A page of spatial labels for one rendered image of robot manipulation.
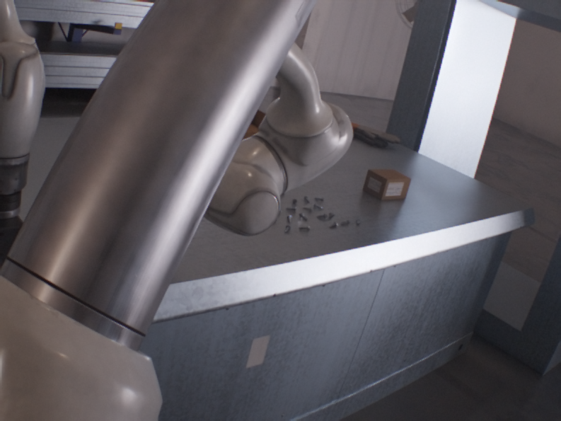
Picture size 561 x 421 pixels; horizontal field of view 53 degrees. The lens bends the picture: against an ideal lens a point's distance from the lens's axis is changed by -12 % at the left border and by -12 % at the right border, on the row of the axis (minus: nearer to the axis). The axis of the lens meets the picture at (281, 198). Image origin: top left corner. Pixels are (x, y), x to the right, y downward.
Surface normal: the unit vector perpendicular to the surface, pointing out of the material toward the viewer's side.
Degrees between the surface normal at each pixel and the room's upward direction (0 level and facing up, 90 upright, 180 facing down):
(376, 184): 90
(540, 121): 90
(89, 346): 33
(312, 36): 90
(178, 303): 68
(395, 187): 90
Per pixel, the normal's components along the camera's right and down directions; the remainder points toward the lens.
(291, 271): 0.71, 0.00
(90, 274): 0.39, -0.12
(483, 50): 0.63, 0.39
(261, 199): 0.54, 0.22
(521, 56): -0.74, 0.04
